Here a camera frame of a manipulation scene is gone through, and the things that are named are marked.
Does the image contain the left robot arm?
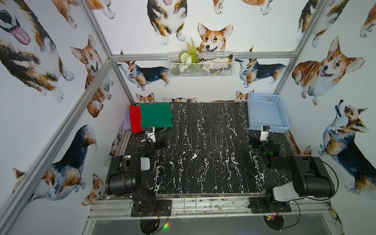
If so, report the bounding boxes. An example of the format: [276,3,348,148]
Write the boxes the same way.
[105,136,168,217]

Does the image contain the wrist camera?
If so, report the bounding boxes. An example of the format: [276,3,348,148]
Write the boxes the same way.
[146,126,156,143]
[259,125,270,142]

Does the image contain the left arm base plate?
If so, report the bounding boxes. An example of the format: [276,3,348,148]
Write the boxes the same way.
[131,200,172,217]

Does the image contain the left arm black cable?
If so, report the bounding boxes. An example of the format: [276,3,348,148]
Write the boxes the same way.
[129,199,171,235]

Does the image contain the aluminium frame bar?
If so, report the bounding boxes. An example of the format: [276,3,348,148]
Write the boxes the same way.
[1,58,112,235]
[112,52,297,61]

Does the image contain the folded lilac t-shirt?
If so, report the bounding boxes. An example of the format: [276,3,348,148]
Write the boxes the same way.
[122,109,131,131]

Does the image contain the aluminium front rail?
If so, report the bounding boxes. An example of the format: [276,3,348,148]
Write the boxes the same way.
[87,195,330,221]

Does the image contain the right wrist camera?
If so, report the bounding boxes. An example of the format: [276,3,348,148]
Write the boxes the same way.
[259,125,270,142]

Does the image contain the folded red t-shirt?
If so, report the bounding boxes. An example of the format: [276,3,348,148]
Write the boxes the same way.
[129,105,144,133]

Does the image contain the green t-shirt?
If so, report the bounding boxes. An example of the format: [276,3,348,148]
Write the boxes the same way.
[140,103,172,130]

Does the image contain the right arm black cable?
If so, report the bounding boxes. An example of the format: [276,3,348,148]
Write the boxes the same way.
[278,157,340,230]

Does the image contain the light blue plastic basket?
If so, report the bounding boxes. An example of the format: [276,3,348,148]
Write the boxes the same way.
[247,92,290,134]

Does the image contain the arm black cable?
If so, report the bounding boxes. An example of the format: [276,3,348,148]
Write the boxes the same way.
[278,157,340,230]
[129,199,171,235]

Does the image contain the aluminium frame left bar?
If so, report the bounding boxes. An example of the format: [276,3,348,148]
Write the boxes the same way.
[1,58,112,235]

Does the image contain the green fern plant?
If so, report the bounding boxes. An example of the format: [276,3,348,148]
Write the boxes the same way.
[179,39,199,72]

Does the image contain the aluminium frame back bar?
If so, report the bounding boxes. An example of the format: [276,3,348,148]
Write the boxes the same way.
[112,52,297,61]

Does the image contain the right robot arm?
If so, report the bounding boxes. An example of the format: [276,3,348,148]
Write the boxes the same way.
[251,137,339,207]

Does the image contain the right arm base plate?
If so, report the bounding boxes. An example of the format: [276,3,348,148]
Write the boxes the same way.
[248,197,292,213]

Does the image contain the white wire wall basket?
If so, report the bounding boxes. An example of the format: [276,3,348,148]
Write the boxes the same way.
[168,52,235,77]

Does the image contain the cream cloth items in basket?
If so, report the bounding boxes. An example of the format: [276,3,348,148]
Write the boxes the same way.
[199,54,234,74]

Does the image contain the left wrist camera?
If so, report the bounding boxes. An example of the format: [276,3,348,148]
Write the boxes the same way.
[146,126,156,143]

